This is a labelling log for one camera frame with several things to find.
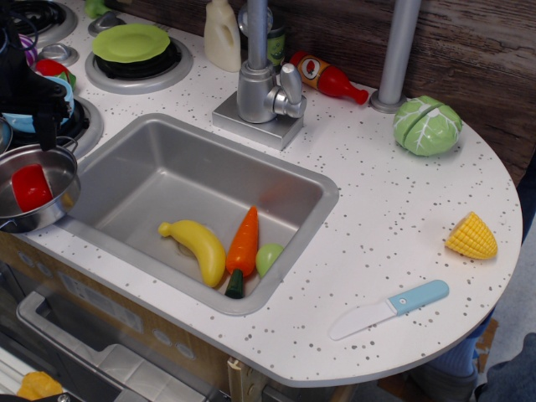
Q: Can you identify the back right stove burner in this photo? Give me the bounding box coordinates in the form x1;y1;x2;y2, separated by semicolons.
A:
85;39;193;95

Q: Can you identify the green toy vegetable at back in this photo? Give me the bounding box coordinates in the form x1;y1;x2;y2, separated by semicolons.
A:
85;0;111;19

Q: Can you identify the red toy ketchup bottle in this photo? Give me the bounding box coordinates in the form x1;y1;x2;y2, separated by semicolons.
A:
290;51;369;105

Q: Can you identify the grey oven door handle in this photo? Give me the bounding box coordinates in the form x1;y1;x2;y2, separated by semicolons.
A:
17;291;224;401

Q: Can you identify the green toy cabbage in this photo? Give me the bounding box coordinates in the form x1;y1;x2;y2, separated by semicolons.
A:
393;95;463;157

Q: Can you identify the silver toy sink basin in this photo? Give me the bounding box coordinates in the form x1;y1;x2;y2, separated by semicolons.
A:
59;113;338;315

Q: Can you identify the grey vertical support pole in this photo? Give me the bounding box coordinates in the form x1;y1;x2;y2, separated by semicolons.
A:
369;0;421;114

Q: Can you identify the yellow toy banana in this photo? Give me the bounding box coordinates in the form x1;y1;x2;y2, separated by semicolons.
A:
157;219;226;288

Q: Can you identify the front left stove burner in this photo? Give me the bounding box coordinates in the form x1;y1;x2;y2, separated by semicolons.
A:
8;95;105;160

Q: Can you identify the light green toy lime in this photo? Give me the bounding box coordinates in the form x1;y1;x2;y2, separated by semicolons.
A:
255;243;284;277

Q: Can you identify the stove burner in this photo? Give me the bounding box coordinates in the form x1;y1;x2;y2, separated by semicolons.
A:
85;39;193;95
8;95;105;160
10;1;78;48

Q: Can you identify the silver stove knob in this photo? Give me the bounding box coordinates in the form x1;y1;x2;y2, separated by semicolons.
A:
38;43;80;67
88;11;126;37

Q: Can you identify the cream toy detergent bottle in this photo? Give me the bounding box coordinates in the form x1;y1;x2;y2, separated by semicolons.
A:
204;0;242;73

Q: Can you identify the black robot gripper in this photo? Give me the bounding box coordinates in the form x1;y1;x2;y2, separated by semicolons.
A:
1;67;72;152

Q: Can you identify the blue handled white toy knife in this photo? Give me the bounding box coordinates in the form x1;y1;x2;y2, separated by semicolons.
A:
328;280;450;341

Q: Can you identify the orange toy carrot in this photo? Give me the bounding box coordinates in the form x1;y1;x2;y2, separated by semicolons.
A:
225;206;259;299

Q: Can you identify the silver toy faucet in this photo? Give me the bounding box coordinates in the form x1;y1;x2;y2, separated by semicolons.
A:
212;1;307;150

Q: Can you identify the yellow object at bottom left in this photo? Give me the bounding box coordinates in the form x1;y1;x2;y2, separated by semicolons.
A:
16;371;64;401

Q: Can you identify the yellow toy corn piece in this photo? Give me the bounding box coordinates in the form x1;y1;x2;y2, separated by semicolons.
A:
445;212;498;260

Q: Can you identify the back left stove burner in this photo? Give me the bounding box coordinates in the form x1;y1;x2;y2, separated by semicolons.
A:
10;1;78;48

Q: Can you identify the light green toy plate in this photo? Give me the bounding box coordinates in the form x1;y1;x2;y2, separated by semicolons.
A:
92;23;171;63

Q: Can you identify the red toy strawberry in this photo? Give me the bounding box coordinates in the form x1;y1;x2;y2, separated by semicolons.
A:
35;59;76;90

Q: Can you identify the silver stove knob rear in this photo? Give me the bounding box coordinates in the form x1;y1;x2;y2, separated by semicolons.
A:
88;11;126;37

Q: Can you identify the light blue toy bowl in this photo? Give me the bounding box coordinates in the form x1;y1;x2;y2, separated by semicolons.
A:
3;76;75;134

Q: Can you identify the red and white toy sushi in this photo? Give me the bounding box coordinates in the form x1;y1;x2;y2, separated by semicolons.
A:
11;163;53;212

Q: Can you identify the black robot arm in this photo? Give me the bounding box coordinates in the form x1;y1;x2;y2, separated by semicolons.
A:
1;1;70;151

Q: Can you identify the small stainless steel pan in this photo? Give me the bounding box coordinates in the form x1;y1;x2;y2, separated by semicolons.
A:
1;139;81;234

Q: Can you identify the purple striped toy onion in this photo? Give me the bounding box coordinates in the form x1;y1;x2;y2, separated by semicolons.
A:
18;33;38;67

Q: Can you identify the green toy can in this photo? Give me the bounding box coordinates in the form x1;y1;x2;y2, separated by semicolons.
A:
267;26;286;73

